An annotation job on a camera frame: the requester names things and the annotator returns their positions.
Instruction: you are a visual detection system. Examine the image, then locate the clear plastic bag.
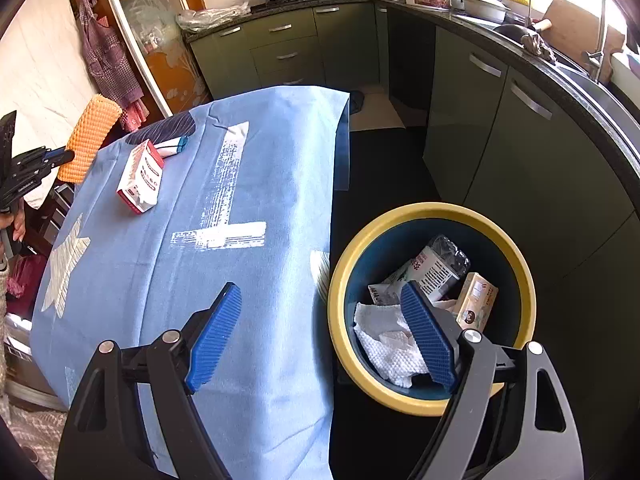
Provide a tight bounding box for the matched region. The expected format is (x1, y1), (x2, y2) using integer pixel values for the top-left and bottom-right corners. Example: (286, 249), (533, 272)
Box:
(175, 2), (251, 33)

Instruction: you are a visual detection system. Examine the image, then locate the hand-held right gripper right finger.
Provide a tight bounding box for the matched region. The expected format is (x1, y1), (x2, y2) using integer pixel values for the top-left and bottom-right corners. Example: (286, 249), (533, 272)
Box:
(400, 280), (586, 480)

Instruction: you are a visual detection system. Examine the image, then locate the beige illustrated carton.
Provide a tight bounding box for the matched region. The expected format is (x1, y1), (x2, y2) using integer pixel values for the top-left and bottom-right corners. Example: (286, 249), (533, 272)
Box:
(452, 271), (500, 333)

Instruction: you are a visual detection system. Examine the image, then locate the red checked cloth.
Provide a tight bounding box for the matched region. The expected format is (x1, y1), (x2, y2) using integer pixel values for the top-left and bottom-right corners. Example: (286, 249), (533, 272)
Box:
(120, 100), (151, 133)

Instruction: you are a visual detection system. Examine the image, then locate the straight metal tap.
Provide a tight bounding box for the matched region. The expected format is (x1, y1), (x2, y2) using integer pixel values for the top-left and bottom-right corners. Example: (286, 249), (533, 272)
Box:
(582, 0), (608, 83)

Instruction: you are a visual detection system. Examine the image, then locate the curved metal faucet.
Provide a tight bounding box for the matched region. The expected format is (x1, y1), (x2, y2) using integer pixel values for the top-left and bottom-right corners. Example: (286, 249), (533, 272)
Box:
(500, 0), (535, 28)

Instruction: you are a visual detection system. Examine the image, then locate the wooden glass door cabinet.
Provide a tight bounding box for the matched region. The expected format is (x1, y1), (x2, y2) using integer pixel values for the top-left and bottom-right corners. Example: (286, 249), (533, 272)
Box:
(65, 0), (213, 116)

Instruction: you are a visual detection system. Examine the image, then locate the steel kitchen sink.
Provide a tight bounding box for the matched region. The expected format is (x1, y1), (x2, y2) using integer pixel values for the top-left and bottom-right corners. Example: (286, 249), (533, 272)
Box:
(555, 55), (640, 126)

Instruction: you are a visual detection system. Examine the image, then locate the white cloth cover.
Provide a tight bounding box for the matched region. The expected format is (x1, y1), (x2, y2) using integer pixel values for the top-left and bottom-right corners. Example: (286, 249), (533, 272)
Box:
(0, 0), (98, 211)

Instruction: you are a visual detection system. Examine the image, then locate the orange foam net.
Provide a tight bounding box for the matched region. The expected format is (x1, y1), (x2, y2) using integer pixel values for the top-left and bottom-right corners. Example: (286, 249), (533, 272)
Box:
(57, 94), (123, 185)

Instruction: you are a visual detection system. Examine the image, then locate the white printed packet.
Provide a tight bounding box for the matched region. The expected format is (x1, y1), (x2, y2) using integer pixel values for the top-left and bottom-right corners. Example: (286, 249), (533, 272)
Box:
(368, 267), (418, 307)

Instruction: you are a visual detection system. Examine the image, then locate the dark red cloth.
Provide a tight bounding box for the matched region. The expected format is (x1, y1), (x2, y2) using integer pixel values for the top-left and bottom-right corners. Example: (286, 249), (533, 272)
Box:
(7, 255), (48, 316)

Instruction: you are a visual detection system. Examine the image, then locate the green door cabinet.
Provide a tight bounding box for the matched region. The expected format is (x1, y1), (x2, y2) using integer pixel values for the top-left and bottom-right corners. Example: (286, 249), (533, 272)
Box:
(375, 5), (640, 480)

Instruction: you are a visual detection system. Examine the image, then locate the white sachet with blue end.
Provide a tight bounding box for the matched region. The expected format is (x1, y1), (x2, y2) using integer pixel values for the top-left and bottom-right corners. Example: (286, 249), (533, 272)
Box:
(152, 135), (190, 158)

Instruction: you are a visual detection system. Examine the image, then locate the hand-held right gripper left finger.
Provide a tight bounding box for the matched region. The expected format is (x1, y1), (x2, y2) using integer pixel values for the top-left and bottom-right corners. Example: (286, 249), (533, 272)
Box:
(55, 281), (243, 480)

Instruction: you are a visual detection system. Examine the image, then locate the black kitchen countertop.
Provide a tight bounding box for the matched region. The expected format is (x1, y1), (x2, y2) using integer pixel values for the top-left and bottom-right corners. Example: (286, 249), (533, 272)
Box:
(182, 0), (640, 181)

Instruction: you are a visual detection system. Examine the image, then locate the blue bin with yellow rim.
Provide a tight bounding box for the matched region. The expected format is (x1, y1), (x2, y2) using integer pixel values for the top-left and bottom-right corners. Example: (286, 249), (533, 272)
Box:
(327, 202), (536, 417)

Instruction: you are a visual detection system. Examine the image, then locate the brown cardboard sheet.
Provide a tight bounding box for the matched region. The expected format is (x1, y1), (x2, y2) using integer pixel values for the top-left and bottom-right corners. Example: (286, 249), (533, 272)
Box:
(537, 0), (626, 86)

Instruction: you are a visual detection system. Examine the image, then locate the white basin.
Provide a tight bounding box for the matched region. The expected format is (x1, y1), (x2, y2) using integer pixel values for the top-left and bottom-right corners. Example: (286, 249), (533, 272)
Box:
(462, 0), (513, 23)

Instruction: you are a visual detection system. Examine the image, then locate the clear plastic water bottle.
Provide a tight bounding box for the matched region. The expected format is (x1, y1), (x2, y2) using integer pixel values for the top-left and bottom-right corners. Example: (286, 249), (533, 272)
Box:
(412, 234), (472, 301)

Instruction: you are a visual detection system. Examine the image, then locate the blue printed tablecloth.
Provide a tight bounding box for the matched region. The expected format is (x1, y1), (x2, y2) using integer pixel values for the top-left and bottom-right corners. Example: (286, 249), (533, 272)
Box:
(30, 84), (353, 480)

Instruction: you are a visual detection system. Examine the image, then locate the white and red milk carton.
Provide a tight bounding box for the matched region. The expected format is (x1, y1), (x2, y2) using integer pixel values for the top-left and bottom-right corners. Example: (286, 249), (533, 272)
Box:
(116, 139), (166, 216)

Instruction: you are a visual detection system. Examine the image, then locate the purple checked apron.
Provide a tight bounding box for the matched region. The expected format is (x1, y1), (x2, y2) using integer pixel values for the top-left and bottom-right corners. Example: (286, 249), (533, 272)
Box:
(77, 0), (146, 111)

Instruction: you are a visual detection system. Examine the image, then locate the person's left hand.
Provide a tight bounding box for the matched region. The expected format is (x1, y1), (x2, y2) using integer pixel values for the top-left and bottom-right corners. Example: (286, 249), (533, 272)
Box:
(0, 209), (27, 243)

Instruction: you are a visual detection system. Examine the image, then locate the white knitted cloth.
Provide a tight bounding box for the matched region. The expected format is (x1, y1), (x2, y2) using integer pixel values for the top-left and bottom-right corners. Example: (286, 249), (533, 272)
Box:
(354, 301), (432, 388)

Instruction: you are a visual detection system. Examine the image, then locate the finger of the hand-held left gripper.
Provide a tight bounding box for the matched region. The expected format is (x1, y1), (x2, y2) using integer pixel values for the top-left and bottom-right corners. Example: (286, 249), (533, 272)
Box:
(0, 164), (53, 212)
(12, 145), (77, 168)

